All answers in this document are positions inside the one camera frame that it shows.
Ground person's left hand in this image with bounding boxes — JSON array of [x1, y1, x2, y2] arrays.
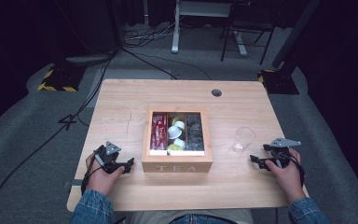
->
[[85, 153, 126, 197]]

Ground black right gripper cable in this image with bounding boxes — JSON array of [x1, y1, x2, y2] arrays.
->
[[287, 151, 308, 189]]

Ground clear glass cup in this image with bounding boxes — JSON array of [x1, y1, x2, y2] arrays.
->
[[232, 126, 257, 154]]

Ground black stand with striped base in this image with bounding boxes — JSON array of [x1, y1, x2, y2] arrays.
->
[[256, 0, 323, 95], [36, 46, 88, 93]]

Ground stack of red packets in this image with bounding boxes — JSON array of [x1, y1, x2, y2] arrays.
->
[[150, 112, 169, 151]]

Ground black chair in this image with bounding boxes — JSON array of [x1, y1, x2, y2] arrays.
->
[[219, 2, 277, 65]]

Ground person's right hand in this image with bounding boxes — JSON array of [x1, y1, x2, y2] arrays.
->
[[264, 148, 308, 204]]

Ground wooden tea box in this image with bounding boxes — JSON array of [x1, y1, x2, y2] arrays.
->
[[141, 106, 213, 174]]

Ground black table edge bracket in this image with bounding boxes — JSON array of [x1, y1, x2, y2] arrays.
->
[[62, 179, 84, 189]]

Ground bundle of floor cables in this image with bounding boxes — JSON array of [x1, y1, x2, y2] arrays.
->
[[122, 22, 176, 49]]

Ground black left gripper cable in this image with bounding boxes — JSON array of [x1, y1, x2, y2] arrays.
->
[[80, 148, 104, 196]]

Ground white desk frame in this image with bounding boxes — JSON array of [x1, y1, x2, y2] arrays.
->
[[171, 0, 249, 58]]

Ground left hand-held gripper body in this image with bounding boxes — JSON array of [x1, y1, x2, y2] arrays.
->
[[92, 140, 124, 175]]

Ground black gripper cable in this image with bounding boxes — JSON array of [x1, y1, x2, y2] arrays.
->
[[80, 148, 104, 196], [287, 151, 308, 189]]

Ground pile of dark tea bags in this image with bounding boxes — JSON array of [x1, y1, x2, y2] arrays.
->
[[186, 113, 205, 152]]

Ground long black floor cable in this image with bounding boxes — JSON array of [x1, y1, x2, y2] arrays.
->
[[0, 49, 117, 220]]

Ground person's blue jeans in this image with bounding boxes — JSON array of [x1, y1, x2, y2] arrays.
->
[[169, 214, 238, 224]]

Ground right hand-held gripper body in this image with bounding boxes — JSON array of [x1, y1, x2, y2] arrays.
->
[[263, 137, 302, 163]]

